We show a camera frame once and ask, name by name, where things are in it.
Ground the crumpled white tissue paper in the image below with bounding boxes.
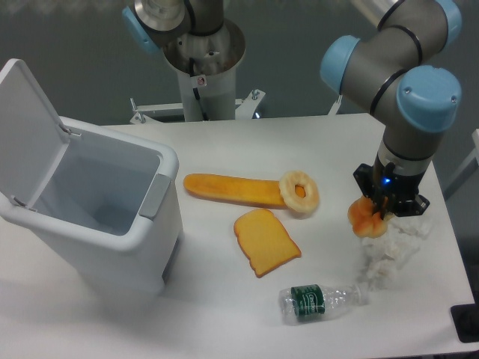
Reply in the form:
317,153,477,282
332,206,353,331
361,215,433,291

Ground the orange toast slice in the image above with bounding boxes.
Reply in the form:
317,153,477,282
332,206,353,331
234,209,302,278

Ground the white trash can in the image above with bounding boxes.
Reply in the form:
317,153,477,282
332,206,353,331
1,59,183,293

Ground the white frame at right edge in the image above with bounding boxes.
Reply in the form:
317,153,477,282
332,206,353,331
443,129,478,200

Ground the clear plastic water bottle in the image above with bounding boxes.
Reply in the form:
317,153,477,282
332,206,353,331
278,283,369,325

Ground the long orange baguette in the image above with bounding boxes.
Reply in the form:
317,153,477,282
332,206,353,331
183,174,287,209

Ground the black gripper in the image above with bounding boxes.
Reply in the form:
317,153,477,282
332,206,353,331
353,162,430,220

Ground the pale ring donut bread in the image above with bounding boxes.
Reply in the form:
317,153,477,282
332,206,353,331
279,171,320,214

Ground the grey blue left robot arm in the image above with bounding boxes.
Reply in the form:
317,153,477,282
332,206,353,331
122,0,245,76

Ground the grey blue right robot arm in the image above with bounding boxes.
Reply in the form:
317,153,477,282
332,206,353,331
320,0,463,217

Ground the black device at table corner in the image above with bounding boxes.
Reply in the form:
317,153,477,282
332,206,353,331
451,304,478,343

